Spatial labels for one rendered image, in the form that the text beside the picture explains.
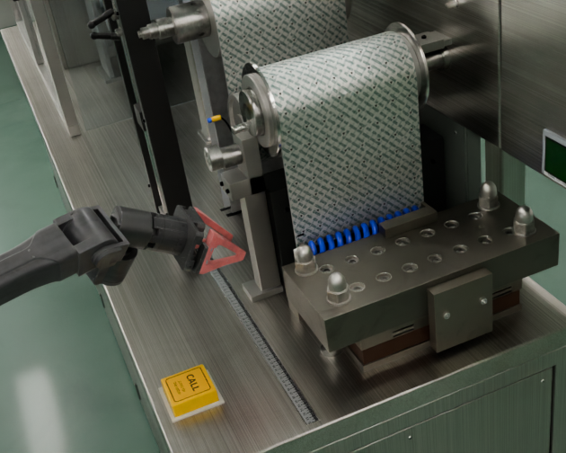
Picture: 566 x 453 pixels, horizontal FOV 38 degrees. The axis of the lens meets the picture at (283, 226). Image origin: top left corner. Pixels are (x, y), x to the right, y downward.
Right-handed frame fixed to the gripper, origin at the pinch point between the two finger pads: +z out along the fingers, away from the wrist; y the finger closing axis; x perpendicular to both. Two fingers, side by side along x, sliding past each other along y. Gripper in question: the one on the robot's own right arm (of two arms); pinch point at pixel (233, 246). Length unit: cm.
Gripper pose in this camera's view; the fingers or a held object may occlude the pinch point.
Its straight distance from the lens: 129.7
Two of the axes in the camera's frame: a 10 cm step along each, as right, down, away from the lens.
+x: 3.5, -8.9, -3.0
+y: 3.8, 4.3, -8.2
